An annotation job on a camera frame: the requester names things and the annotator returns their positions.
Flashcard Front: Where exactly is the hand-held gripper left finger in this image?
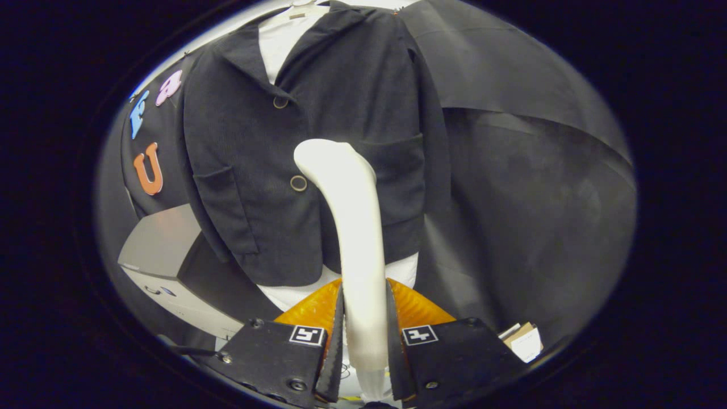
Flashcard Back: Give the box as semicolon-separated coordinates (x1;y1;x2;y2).
206;278;346;409

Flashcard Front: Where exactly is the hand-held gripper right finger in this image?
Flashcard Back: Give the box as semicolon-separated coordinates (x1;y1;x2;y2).
386;278;527;408

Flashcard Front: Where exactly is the white garment steamer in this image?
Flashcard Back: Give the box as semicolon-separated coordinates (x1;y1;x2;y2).
293;138;394;402

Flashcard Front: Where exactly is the black jacket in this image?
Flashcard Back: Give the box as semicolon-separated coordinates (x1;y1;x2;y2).
183;0;452;286

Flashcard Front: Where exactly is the cardboard box with papers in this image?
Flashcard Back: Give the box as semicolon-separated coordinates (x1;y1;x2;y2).
499;322;544;364

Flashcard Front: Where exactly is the grey drawer cabinet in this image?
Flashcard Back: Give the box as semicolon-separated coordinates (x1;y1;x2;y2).
118;203;285;341

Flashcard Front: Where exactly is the white mannequin torso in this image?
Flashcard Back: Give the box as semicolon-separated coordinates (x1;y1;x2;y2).
257;0;420;313

